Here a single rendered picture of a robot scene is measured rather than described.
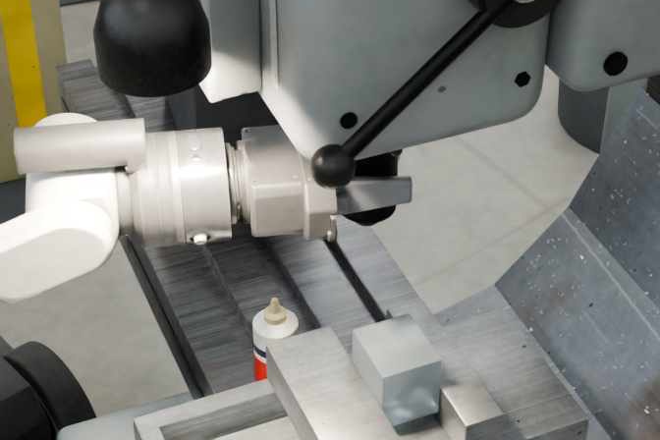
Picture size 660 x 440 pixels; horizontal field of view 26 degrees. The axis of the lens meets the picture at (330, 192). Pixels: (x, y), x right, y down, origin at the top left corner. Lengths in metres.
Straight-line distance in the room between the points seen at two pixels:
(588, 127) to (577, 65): 2.26
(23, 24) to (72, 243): 1.92
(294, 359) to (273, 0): 0.36
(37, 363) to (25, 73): 1.22
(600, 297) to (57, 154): 0.60
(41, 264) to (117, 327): 1.73
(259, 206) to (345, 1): 0.23
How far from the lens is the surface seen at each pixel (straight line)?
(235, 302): 1.41
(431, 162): 3.20
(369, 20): 0.91
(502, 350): 1.26
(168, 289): 1.43
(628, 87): 1.48
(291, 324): 1.26
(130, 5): 0.87
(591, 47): 0.99
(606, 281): 1.43
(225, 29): 0.97
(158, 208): 1.07
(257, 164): 1.08
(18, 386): 1.85
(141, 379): 2.70
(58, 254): 1.07
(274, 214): 1.07
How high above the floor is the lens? 1.90
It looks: 38 degrees down
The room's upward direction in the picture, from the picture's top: straight up
